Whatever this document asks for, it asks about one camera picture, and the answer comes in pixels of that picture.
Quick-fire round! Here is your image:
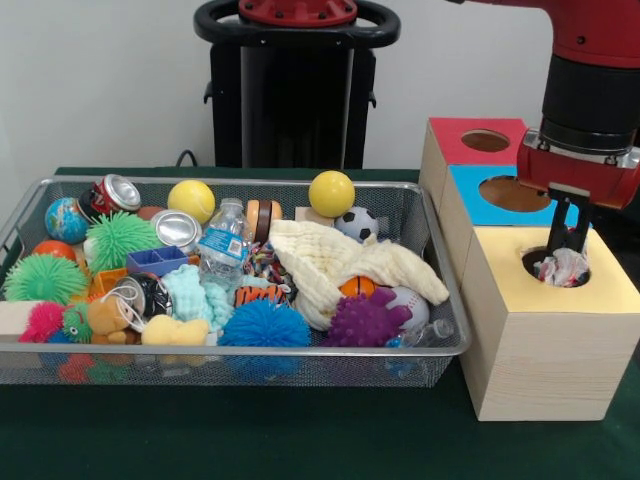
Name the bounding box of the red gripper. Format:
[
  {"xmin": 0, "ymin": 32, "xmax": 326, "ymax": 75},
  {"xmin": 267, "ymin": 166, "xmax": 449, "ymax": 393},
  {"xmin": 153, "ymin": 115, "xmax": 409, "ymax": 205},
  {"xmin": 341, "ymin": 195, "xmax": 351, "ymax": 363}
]
[{"xmin": 516, "ymin": 128, "xmax": 640, "ymax": 255}]

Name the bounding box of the small soccer ball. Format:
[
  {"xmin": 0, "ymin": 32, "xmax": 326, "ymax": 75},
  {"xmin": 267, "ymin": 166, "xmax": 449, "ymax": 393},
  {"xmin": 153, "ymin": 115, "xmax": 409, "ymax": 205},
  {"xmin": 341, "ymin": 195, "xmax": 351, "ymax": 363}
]
[{"xmin": 334, "ymin": 206, "xmax": 380, "ymax": 245}]

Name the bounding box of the smooth yellow ball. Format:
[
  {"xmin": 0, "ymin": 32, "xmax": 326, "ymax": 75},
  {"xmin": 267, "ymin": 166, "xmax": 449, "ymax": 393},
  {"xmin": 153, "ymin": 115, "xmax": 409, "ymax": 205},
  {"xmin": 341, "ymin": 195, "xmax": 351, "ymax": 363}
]
[{"xmin": 308, "ymin": 170, "xmax": 357, "ymax": 219}]

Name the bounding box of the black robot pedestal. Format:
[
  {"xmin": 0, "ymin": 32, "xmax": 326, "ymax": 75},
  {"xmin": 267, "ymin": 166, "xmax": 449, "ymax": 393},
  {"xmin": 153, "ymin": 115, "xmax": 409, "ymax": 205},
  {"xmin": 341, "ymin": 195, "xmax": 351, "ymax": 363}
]
[{"xmin": 193, "ymin": 0, "xmax": 401, "ymax": 170}]

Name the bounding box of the dark green tablecloth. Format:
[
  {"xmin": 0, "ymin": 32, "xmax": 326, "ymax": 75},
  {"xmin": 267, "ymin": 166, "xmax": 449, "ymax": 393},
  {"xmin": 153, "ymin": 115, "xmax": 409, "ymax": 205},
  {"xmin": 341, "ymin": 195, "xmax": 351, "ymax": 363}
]
[{"xmin": 0, "ymin": 166, "xmax": 640, "ymax": 480}]

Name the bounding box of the purple spiky toy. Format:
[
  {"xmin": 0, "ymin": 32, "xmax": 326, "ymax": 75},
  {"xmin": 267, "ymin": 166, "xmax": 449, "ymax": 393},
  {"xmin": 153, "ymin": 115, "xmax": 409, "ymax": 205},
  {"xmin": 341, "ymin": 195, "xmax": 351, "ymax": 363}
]
[{"xmin": 319, "ymin": 287, "xmax": 414, "ymax": 350}]

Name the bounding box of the silver drink can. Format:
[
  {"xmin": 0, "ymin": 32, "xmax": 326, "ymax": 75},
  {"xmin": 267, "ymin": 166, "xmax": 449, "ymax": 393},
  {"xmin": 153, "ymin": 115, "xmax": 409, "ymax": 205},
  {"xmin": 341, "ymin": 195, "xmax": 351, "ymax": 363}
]
[{"xmin": 149, "ymin": 208, "xmax": 205, "ymax": 256}]

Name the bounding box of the multicoloured patterned cloth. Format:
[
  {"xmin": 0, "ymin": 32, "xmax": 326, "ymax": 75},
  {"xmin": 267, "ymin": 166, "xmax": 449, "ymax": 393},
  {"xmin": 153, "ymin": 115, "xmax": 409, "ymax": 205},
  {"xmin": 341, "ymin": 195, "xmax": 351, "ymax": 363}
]
[{"xmin": 532, "ymin": 247, "xmax": 591, "ymax": 289}]

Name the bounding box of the clear mesh bin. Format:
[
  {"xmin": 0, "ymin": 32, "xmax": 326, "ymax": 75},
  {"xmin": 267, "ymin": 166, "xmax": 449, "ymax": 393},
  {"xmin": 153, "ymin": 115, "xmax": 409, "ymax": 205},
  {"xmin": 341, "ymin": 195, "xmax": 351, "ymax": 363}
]
[{"xmin": 0, "ymin": 174, "xmax": 473, "ymax": 390}]

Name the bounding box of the cream waffle cloth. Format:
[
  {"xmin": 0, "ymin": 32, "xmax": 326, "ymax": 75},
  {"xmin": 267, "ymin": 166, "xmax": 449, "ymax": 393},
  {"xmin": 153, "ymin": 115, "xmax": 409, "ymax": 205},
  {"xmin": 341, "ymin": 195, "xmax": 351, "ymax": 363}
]
[{"xmin": 269, "ymin": 219, "xmax": 451, "ymax": 332}]

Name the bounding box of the green spiky ball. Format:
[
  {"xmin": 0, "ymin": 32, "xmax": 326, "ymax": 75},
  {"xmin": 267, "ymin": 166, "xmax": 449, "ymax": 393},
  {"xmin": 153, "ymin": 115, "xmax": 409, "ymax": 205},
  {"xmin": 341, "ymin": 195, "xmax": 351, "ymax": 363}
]
[
  {"xmin": 2, "ymin": 252, "xmax": 90, "ymax": 306},
  {"xmin": 85, "ymin": 210, "xmax": 166, "ymax": 275}
]

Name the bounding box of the yellow tennis-seam ball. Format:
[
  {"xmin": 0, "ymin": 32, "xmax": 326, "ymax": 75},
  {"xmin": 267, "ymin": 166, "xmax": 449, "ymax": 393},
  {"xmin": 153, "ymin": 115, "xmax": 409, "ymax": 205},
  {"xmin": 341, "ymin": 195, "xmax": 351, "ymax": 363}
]
[{"xmin": 167, "ymin": 179, "xmax": 217, "ymax": 225}]

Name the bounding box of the red drink can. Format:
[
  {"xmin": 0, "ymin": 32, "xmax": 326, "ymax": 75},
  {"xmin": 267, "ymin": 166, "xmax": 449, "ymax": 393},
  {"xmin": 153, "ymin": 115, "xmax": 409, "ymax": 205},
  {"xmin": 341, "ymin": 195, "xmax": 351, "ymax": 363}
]
[{"xmin": 78, "ymin": 173, "xmax": 144, "ymax": 224}]

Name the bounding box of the blue spiky ball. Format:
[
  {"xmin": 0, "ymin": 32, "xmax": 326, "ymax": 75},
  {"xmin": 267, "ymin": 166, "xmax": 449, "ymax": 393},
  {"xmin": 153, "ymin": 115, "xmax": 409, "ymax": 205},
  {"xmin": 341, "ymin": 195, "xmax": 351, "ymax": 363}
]
[{"xmin": 217, "ymin": 298, "xmax": 312, "ymax": 349}]

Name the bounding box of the wooden box with three holes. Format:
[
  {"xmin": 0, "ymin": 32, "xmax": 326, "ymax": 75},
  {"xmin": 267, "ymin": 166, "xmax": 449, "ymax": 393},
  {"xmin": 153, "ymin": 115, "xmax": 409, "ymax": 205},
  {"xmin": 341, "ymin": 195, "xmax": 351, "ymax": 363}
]
[{"xmin": 418, "ymin": 117, "xmax": 640, "ymax": 422}]

